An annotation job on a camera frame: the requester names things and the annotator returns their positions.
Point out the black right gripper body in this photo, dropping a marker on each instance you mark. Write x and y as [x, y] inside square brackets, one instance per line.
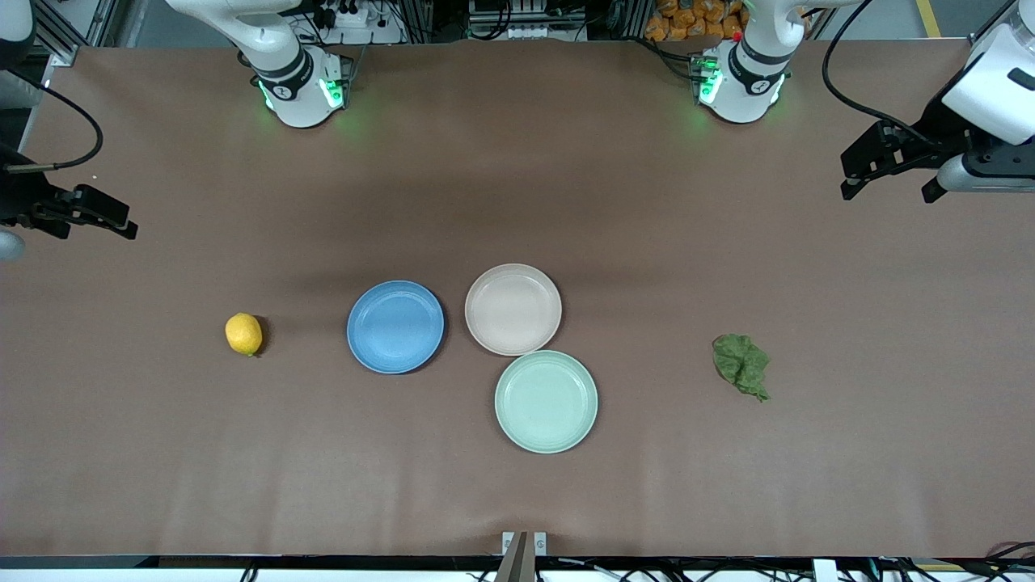
[23, 196]

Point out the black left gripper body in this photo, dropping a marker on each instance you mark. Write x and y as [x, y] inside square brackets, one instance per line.
[944, 129]

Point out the yellow lemon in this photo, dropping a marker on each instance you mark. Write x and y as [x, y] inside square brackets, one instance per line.
[243, 333]

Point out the green lettuce leaf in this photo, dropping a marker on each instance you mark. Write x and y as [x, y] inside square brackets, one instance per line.
[740, 360]

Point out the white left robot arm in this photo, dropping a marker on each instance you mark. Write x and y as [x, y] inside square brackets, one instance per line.
[744, 81]

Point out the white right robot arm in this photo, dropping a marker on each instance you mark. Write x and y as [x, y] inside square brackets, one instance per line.
[291, 81]

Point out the orange objects pile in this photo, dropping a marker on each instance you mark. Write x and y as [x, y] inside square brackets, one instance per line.
[687, 20]

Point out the brown table cover mat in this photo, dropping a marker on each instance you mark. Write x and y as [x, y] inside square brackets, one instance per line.
[162, 444]

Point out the blue round plate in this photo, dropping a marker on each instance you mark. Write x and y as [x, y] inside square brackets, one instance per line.
[395, 326]

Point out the white power strip with plugs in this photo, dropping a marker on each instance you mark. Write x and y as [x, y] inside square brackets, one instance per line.
[380, 28]

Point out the beige round plate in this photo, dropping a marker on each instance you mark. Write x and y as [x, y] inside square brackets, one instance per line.
[513, 309]

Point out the pale green round plate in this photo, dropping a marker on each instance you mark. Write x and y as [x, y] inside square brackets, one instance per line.
[546, 402]

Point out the small white box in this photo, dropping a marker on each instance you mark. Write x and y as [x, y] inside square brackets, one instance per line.
[825, 572]

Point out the aluminium frame profile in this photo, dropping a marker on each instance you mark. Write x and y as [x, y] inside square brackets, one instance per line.
[63, 55]

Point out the black table edge rail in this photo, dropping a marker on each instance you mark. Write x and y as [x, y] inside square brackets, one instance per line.
[242, 561]

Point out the white metal bracket plate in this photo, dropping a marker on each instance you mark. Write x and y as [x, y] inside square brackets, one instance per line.
[540, 543]

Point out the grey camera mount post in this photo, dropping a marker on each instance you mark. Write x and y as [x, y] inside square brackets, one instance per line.
[517, 566]

